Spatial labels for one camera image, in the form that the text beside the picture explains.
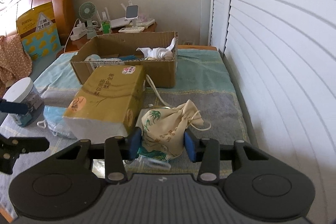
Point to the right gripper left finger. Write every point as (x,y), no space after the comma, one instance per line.
(117,149)

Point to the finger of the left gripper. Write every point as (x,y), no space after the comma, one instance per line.
(11,148)
(13,108)

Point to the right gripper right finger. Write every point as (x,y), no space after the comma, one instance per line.
(206,151)

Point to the cream drawstring pouch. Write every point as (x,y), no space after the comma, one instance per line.
(163,130)

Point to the blue white plush toy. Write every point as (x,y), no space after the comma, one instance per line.
(92,57)

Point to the white lid round jar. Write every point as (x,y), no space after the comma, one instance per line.
(24,91)

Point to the blue face mask pack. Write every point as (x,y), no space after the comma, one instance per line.
(53,120)

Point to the floral pink cloth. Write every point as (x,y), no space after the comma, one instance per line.
(15,62)

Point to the gold tissue pack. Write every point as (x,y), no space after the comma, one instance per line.
(108,103)

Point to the yellow duck snack bag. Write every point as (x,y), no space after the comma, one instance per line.
(38,32)

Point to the white power strip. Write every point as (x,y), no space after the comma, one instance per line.
(78,32)

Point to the brown cardboard box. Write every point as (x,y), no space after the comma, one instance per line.
(121,49)

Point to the white crumpled cloth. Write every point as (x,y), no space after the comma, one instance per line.
(165,54)

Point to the white remote control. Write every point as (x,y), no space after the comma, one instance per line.
(131,30)

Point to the green desk fan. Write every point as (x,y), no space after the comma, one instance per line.
(86,12)

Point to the small green box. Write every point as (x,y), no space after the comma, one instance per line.
(105,25)

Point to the white wifi router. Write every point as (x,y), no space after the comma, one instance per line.
(104,18)

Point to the white louvered closet door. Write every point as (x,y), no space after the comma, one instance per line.
(281,56)

